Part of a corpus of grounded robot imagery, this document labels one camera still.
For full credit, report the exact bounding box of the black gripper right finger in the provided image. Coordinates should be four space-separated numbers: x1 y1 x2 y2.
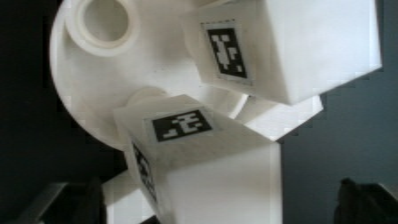
338 178 398 224

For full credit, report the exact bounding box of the white stool leg with tag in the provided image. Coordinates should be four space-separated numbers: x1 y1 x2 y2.
182 0 382 105

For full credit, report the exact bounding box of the white right fence rail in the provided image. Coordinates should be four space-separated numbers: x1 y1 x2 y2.
237 96 324 141

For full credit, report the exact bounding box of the white front fence rail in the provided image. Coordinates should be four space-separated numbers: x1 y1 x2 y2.
102 171 155 224

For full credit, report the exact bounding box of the white fence rail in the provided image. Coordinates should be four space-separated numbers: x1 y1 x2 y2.
237 96 324 141
102 171 155 224

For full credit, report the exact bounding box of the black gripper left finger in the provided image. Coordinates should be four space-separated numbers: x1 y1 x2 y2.
16 178 107 224

